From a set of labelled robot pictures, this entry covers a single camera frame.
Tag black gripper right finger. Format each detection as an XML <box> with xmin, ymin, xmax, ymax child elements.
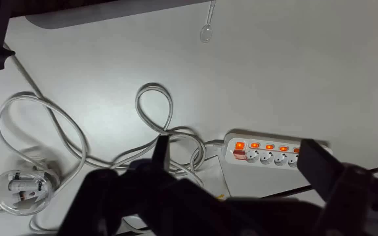
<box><xmin>295</xmin><ymin>139</ymin><xmax>346</xmax><ymax>203</ymax></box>

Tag grey partition panel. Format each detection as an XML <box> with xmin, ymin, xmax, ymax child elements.
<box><xmin>9</xmin><ymin>0</ymin><xmax>212</xmax><ymax>30</ymax></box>

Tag white round power plug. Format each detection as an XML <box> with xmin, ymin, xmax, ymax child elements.
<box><xmin>0</xmin><ymin>168</ymin><xmax>61</xmax><ymax>216</ymax></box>

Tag clear plastic spoon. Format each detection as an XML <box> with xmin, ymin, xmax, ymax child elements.
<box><xmin>198</xmin><ymin>0</ymin><xmax>219</xmax><ymax>44</ymax></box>

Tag white power strip orange switches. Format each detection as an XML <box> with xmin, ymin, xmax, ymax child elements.
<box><xmin>217</xmin><ymin>128</ymin><xmax>330</xmax><ymax>199</ymax></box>

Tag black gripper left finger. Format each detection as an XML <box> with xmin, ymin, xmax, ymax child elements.
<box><xmin>150</xmin><ymin>134</ymin><xmax>171</xmax><ymax>172</ymax></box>

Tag white power strip cable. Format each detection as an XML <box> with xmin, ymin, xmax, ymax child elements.
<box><xmin>0</xmin><ymin>81</ymin><xmax>225</xmax><ymax>233</ymax></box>

